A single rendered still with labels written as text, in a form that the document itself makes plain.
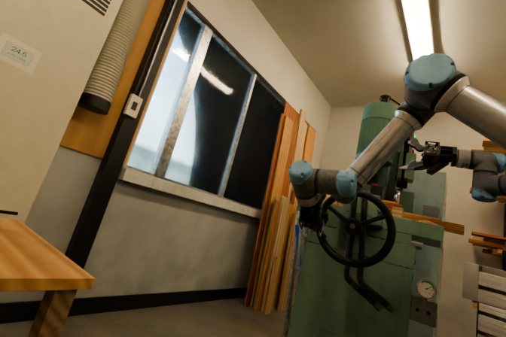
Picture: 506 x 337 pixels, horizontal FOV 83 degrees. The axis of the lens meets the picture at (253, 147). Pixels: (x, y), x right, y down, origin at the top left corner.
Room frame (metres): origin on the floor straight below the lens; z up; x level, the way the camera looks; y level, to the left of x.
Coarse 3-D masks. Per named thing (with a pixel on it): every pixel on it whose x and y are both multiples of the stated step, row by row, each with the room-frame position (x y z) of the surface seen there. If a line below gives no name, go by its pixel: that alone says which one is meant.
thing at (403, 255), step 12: (336, 228) 1.30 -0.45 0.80; (312, 240) 1.34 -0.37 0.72; (336, 240) 1.29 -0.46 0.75; (372, 240) 1.22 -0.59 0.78; (384, 240) 1.20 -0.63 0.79; (372, 252) 1.22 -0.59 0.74; (396, 252) 1.18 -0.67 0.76; (408, 252) 1.15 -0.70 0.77; (396, 264) 1.17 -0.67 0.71; (408, 264) 1.15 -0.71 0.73
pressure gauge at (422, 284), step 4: (420, 280) 1.08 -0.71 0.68; (424, 280) 1.07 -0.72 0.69; (416, 284) 1.08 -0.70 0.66; (420, 284) 1.08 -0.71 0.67; (424, 284) 1.07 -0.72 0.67; (428, 284) 1.06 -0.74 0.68; (432, 284) 1.06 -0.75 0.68; (416, 288) 1.08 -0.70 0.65; (420, 288) 1.08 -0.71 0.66; (424, 288) 1.07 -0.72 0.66; (428, 288) 1.06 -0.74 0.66; (432, 288) 1.06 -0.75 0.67; (420, 292) 1.08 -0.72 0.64; (424, 292) 1.07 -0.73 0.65; (428, 292) 1.06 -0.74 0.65; (432, 292) 1.06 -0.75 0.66; (436, 292) 1.05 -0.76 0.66; (424, 296) 1.07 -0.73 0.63; (428, 296) 1.06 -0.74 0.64; (432, 296) 1.06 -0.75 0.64; (424, 300) 1.09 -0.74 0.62
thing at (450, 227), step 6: (342, 204) 1.44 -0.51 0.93; (408, 216) 1.29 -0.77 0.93; (414, 216) 1.28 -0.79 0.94; (438, 222) 1.24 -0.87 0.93; (444, 222) 1.23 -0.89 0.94; (444, 228) 1.22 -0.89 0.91; (450, 228) 1.21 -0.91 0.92; (456, 228) 1.20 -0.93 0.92; (462, 228) 1.19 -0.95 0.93; (462, 234) 1.19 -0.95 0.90
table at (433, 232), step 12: (336, 216) 1.30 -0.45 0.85; (348, 216) 1.19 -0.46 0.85; (360, 216) 1.16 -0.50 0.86; (384, 228) 1.20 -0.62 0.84; (396, 228) 1.18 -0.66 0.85; (408, 228) 1.16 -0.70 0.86; (420, 228) 1.14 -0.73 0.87; (432, 228) 1.12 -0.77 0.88; (420, 240) 1.29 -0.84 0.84; (432, 240) 1.14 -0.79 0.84
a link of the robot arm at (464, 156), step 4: (460, 152) 1.04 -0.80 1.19; (464, 152) 1.04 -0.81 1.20; (468, 152) 1.03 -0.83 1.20; (460, 156) 1.04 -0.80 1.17; (464, 156) 1.04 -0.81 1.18; (468, 156) 1.03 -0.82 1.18; (456, 160) 1.06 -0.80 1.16; (460, 160) 1.04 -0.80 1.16; (464, 160) 1.04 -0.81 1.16; (468, 160) 1.03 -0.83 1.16; (456, 164) 1.07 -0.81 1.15; (460, 164) 1.05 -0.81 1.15; (464, 164) 1.05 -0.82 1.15; (468, 164) 1.04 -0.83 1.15
